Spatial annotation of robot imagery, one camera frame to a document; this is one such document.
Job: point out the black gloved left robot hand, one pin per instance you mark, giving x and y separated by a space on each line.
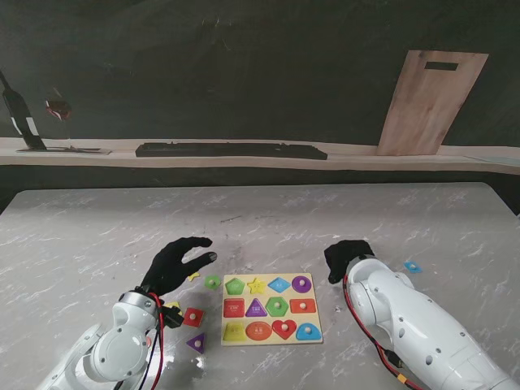
168 268

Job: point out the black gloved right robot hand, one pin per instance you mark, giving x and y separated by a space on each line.
343 256

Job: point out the purple circle puzzle piece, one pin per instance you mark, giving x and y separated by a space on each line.
301 284

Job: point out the orange rectangle puzzle piece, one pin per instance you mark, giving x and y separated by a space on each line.
302 305

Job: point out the blue diamond puzzle piece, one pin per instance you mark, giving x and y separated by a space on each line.
412 267

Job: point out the blue semicircle puzzle piece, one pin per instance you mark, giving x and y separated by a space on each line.
309 331

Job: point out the green pentagon puzzle piece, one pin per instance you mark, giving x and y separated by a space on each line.
277 305

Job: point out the wooden shape puzzle board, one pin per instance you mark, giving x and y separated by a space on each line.
268 300

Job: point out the red heart puzzle piece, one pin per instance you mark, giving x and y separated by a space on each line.
284 328

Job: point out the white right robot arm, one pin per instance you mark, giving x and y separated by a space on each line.
414 325

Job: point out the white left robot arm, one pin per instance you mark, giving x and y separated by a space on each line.
111 353

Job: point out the yellow star puzzle piece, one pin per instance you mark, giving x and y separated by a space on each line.
194 276

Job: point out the green hexagon puzzle piece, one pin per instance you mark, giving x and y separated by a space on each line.
213 282

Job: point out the red square puzzle piece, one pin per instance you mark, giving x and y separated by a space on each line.
193 317

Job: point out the purple triangle puzzle piece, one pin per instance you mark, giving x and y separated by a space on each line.
198 343

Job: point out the flat wooden coaster board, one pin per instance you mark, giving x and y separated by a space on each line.
89 151

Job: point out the wooden cutting board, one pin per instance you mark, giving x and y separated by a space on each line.
426 109

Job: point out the long wooden shelf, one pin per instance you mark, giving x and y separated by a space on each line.
365 160

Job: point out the long black tray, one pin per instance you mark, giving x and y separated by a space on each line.
231 150

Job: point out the red wine glass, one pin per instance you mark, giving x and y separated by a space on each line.
59 109

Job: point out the dark wine bottle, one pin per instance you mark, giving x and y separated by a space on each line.
20 113

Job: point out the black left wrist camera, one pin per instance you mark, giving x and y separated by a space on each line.
170 317

